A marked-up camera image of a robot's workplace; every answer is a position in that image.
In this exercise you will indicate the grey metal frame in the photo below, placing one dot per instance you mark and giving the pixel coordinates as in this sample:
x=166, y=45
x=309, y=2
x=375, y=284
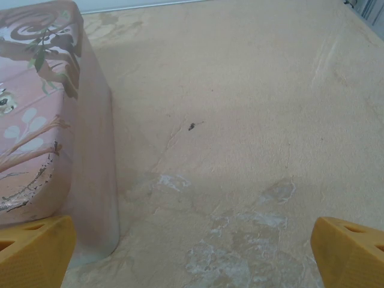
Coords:
x=370, y=10

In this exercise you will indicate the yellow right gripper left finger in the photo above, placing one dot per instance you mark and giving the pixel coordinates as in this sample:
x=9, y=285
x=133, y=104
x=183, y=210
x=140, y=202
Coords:
x=33, y=255

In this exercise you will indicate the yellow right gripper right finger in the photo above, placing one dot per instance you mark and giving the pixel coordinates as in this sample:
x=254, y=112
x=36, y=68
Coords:
x=348, y=258

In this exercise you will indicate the pink floral tin box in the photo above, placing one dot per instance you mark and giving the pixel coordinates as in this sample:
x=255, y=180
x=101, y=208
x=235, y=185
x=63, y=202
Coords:
x=30, y=135

